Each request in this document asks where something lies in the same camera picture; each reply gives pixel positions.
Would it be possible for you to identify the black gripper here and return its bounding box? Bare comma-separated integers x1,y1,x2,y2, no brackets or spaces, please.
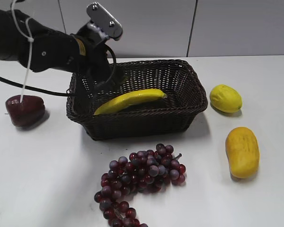
73,23,127,86

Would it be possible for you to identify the yellow banana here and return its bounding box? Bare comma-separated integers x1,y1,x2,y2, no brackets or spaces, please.
94,88,167,115

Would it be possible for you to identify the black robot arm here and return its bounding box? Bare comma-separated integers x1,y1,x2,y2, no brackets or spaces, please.
0,2,126,87

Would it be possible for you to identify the dark brown wicker basket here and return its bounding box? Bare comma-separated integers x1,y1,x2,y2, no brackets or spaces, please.
66,59,208,140

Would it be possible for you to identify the dark red wax apple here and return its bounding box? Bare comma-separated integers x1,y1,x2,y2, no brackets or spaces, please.
5,95,45,127

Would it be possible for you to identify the white zip tie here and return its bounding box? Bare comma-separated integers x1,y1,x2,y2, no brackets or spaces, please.
10,0,35,105

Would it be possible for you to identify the purple red grape bunch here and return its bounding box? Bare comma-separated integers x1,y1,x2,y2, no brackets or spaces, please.
94,143,186,227

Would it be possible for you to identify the yellow lemon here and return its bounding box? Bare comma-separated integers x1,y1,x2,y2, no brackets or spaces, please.
210,84,242,113

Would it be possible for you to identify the orange yellow mango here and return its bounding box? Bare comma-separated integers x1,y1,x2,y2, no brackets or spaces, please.
225,127,260,179

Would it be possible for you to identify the black cable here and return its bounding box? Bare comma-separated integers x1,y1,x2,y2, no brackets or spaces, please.
0,44,117,97

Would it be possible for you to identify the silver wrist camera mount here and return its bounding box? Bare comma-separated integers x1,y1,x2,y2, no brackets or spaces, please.
86,2,123,41

